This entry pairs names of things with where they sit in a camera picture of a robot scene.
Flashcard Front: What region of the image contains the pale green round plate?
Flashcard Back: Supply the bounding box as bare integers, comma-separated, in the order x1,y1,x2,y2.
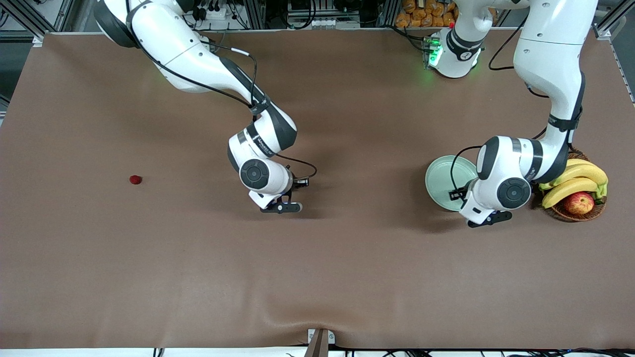
425,155,480,212

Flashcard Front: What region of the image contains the brown table cloth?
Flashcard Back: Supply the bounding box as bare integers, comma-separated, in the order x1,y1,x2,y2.
0,27,635,350

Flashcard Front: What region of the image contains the red apple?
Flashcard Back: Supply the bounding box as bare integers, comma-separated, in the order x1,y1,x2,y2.
563,191,595,215

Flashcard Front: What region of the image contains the brown wicker basket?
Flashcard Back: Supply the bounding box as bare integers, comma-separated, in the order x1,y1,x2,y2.
538,149,607,222

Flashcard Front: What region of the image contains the bag of orange buns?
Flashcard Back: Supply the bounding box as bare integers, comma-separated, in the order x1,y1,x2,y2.
395,0,458,28

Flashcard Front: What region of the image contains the white power strip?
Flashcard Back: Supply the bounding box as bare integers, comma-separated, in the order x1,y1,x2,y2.
196,0,236,21

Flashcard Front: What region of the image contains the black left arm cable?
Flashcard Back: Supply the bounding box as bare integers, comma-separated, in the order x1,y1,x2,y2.
449,20,583,194

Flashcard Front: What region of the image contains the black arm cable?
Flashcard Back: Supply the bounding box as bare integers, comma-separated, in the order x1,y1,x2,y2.
449,20,583,194
127,0,318,191

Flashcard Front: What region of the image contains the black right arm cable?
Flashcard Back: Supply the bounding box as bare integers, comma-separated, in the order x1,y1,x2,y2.
127,0,318,191

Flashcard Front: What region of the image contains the metal table clamp bracket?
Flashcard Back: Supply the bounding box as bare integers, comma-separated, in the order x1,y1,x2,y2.
304,328,336,357

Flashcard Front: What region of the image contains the aluminium frame strut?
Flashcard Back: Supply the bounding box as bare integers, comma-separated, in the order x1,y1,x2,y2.
247,0,266,29
0,0,76,48
595,0,635,41

